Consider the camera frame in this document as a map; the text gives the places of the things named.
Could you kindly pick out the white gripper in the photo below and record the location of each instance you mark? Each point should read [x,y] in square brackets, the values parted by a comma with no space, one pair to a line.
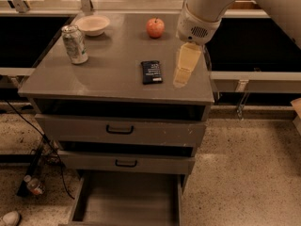
[195,28]

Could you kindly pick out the dark blue rxbar wrapper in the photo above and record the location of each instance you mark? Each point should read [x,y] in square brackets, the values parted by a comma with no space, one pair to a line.
[151,72]

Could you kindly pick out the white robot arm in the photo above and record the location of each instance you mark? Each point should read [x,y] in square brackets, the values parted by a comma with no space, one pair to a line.
[251,43]

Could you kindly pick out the grey drawer cabinet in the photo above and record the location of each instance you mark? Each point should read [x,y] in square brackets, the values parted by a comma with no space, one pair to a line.
[110,85]

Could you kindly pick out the grey top drawer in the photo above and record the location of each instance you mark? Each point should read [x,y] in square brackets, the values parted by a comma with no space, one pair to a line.
[121,131]

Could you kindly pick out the grey drawer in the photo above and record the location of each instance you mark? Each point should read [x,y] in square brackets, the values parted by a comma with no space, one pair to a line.
[127,199]
[121,131]
[127,162]

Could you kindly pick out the grey middle drawer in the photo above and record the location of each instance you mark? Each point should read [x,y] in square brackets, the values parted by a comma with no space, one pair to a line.
[127,162]

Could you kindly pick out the grey bottom drawer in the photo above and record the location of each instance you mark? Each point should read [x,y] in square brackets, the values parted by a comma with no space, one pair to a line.
[127,199]

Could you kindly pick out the red apple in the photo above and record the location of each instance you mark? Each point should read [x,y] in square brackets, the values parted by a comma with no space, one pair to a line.
[155,28]

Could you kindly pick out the white bowl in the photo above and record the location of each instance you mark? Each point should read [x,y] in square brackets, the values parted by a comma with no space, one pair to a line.
[93,25]

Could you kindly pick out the silver green soda can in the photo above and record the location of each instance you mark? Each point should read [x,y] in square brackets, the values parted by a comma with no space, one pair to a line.
[73,40]

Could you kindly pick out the plastic bottle on floor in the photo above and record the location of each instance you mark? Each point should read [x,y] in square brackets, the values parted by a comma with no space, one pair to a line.
[34,185]

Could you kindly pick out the black floor bar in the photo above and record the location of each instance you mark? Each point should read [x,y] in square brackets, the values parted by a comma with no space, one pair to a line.
[31,169]

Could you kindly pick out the white shoe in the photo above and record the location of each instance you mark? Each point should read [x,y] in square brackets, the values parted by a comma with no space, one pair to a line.
[10,219]

